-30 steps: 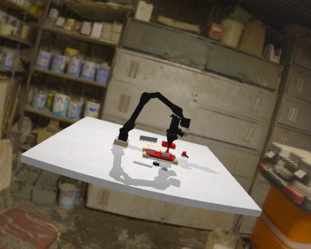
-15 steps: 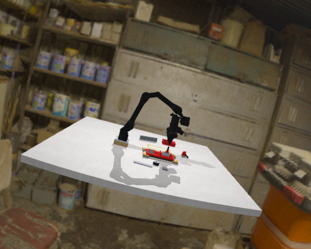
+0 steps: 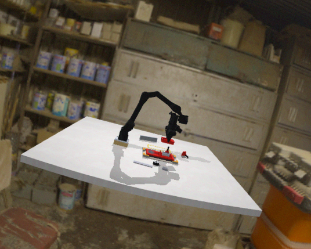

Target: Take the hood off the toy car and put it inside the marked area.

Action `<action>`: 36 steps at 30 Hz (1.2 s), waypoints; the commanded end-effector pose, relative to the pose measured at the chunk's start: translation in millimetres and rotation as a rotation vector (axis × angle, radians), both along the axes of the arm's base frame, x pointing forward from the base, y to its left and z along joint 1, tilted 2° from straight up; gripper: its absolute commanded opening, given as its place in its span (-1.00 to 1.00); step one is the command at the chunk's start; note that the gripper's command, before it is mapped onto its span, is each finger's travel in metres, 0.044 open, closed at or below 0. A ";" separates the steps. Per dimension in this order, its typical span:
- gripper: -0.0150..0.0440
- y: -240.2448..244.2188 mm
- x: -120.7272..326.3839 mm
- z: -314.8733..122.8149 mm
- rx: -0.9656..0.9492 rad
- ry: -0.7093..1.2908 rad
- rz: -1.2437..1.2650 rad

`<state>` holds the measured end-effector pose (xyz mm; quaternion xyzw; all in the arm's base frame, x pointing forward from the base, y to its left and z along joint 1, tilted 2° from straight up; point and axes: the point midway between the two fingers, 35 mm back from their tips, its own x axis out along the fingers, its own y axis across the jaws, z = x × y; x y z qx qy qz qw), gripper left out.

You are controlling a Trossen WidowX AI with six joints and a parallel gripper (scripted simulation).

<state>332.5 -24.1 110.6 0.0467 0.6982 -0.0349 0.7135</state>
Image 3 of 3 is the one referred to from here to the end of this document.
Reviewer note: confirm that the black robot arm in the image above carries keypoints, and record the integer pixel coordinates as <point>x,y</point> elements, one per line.
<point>183,119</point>

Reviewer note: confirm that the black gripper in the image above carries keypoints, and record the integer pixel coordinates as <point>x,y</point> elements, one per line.
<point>170,130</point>

